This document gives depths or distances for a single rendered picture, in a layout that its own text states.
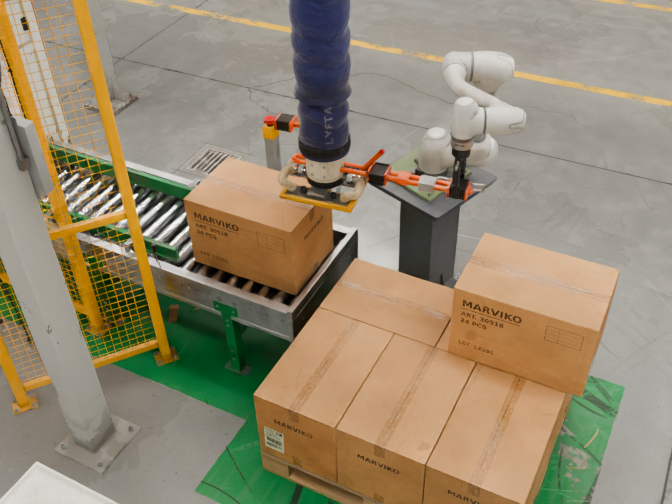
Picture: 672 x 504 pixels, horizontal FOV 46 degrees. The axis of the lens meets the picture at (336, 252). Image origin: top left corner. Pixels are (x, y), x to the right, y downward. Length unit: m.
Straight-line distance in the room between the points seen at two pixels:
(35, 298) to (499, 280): 1.89
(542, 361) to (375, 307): 0.84
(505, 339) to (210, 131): 3.45
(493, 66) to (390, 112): 2.73
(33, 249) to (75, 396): 0.83
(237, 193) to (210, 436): 1.20
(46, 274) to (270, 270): 1.07
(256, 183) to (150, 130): 2.51
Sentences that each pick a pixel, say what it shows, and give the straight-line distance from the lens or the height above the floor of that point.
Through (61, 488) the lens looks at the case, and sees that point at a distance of 2.77.
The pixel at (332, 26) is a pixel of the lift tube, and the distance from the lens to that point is 3.08.
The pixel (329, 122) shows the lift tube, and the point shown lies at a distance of 3.28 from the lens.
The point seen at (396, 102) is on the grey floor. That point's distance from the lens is 6.45.
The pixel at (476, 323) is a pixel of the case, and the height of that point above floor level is 0.78.
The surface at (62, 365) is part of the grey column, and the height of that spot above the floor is 0.65.
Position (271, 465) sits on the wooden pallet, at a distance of 3.84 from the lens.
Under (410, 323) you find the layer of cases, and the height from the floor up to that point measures 0.54.
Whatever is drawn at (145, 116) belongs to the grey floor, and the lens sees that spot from 6.52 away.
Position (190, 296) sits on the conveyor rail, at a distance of 4.07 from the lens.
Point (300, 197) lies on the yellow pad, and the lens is 3.50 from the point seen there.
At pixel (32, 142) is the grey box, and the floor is 1.70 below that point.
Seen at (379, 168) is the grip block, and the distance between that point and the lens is 3.44.
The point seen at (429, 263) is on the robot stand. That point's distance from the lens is 4.44.
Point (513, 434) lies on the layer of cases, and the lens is 3.37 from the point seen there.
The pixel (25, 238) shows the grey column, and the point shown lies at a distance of 3.22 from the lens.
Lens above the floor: 3.21
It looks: 40 degrees down
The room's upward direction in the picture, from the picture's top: 2 degrees counter-clockwise
